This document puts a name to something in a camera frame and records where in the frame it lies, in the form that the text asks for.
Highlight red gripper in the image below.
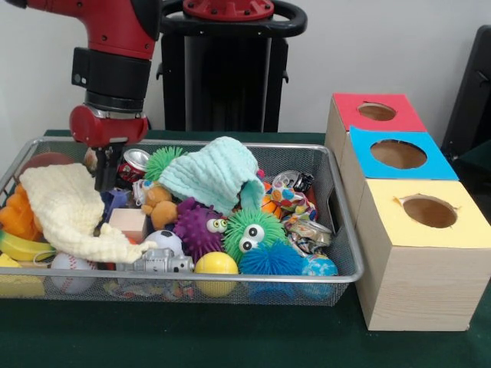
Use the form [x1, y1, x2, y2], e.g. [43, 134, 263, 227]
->
[69, 104, 150, 194]

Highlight pale yellow cloth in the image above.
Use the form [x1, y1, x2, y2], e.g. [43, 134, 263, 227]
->
[18, 163, 157, 264]

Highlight mint green cloth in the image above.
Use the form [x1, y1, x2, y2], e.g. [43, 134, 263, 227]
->
[158, 136, 266, 218]

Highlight clear mesh bin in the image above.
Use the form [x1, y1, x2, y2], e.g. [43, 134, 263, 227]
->
[0, 136, 366, 307]

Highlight wooden box with three holes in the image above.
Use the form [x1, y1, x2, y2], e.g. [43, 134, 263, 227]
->
[325, 93, 491, 332]

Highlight red soda can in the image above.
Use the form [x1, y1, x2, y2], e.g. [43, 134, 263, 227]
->
[117, 148, 151, 186]

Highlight purple block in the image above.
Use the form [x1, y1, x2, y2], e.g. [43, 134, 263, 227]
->
[101, 188, 131, 223]

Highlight green fuzzy toy with eyes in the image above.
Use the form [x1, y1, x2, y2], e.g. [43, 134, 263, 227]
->
[144, 146, 185, 183]

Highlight small wooden block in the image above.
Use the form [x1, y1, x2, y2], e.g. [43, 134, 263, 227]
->
[107, 208, 149, 243]

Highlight orange plush toy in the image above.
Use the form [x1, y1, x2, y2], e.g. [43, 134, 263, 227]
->
[140, 184, 180, 232]

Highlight brown toy football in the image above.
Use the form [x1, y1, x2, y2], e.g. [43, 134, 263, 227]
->
[21, 152, 76, 174]

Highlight small soccer ball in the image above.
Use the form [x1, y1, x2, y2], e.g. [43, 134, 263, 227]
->
[144, 230, 186, 258]

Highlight purple fuzzy toy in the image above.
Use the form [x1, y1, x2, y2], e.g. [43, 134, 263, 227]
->
[173, 197, 229, 263]

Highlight silver robot toy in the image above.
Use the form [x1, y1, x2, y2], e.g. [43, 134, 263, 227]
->
[119, 248, 196, 274]

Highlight white baseball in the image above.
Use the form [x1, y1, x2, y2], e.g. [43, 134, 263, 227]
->
[50, 253, 98, 296]

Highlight yellow toy banana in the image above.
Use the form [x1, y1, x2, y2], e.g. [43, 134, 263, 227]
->
[0, 229, 56, 262]

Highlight yellow ball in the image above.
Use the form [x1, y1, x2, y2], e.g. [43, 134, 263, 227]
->
[194, 251, 239, 298]

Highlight yellow block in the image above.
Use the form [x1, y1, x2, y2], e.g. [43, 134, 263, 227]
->
[0, 255, 47, 300]

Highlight small green spiky toy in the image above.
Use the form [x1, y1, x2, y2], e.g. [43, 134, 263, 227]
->
[222, 207, 288, 263]

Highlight small orange basketball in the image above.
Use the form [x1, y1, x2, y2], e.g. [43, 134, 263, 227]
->
[259, 193, 282, 220]

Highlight multicoloured toy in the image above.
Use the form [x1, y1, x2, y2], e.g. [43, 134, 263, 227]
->
[270, 186, 317, 222]

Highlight silver and black can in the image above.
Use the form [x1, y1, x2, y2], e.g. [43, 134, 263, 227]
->
[272, 170, 315, 194]

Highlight blue spiky ball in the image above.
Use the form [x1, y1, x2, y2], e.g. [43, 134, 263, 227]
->
[239, 242, 305, 278]

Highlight crushed silver can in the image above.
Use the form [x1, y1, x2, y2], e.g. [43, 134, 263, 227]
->
[285, 217, 334, 255]

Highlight blue globe ball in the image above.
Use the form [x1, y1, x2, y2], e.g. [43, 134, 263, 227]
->
[299, 255, 339, 300]

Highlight black chair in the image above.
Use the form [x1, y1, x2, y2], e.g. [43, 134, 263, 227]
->
[441, 25, 491, 192]

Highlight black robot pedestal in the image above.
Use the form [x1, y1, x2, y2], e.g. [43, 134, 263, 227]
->
[153, 0, 308, 133]

